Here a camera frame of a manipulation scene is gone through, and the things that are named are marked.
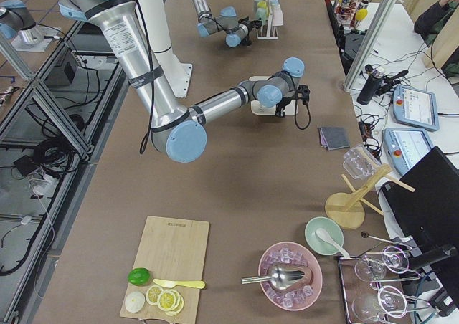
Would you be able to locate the black laptop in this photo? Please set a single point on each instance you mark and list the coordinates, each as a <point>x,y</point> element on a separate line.
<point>430,213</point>

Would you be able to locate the white wire cup rack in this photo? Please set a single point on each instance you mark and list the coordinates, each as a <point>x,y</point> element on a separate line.
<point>268,31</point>

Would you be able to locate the white onion half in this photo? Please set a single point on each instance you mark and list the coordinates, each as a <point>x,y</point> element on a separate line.
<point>134,301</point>

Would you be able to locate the wine glass rack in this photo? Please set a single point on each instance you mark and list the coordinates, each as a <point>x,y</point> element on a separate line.
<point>382,285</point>

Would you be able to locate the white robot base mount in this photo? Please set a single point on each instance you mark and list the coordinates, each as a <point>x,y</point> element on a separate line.
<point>178,74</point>

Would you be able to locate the black water bottle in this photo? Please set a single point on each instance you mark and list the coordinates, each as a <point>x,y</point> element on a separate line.
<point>371,86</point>

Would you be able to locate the metal scoop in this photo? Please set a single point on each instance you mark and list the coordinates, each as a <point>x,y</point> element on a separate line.
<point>283,277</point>

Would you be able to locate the green plastic cup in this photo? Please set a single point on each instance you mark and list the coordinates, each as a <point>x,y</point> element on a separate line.
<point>262,15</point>

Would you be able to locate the pink bowl with ice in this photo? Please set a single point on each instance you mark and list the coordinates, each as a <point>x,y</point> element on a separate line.
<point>294,254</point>

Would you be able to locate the grey blue plastic cup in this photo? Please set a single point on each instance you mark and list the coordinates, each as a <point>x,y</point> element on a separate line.
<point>255,4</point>

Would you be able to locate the clear glass jar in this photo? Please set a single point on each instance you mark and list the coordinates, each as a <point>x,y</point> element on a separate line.
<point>360,163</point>

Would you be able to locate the blue teach pendant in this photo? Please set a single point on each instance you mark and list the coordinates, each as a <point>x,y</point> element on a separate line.
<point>414,107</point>
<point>406,147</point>

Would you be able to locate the green lime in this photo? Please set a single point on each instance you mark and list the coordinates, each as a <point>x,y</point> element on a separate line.
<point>139,276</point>

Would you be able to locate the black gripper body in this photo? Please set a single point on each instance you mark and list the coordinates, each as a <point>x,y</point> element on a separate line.
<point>246,28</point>
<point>281,105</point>

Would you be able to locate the yellow plastic knife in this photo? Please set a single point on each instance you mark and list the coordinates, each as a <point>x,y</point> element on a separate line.
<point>196,284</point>

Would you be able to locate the white ceramic spoon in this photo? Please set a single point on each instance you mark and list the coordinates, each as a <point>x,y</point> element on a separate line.
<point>325,236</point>

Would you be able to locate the wooden cup tree stand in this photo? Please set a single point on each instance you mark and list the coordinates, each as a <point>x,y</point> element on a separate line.
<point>347,209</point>

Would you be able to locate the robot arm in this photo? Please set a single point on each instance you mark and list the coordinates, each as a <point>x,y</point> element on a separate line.
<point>226,22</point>
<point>138,34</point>

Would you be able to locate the yellow plastic cup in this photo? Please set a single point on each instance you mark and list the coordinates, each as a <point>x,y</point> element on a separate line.
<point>262,4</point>

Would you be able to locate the wooden cutting board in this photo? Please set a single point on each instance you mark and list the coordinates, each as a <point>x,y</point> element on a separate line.
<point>172,249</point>

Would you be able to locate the grey folded cloth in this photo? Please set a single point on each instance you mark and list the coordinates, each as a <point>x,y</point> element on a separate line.
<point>333,138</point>

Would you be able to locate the lemon slices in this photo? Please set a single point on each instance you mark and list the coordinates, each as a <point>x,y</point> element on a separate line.
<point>169,301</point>

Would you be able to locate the cream rabbit tray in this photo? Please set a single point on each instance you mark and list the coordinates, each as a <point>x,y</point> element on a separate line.
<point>258,109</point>

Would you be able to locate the green bowl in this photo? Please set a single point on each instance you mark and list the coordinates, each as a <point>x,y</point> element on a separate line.
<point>317,244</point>

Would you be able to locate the pink plastic cup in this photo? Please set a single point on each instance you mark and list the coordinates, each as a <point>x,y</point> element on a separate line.
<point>277,20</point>

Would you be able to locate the cream plastic cup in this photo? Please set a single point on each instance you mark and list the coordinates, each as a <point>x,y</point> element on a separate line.
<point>275,7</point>

